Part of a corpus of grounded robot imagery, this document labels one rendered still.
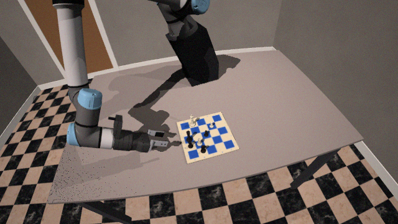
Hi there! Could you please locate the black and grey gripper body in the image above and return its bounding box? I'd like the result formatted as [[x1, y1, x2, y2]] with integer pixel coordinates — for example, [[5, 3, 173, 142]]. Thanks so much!
[[100, 114, 150, 152]]

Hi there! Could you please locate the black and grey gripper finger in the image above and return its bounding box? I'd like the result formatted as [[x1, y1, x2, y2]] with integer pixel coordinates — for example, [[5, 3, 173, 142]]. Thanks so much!
[[147, 129, 164, 137], [149, 140, 168, 151]]

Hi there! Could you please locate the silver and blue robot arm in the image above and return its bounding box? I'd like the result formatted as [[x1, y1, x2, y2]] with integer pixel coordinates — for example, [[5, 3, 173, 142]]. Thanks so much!
[[52, 0, 210, 148]]

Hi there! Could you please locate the blue and cream chessboard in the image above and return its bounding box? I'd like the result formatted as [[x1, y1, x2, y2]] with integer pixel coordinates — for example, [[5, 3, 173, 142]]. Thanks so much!
[[177, 112, 239, 164]]

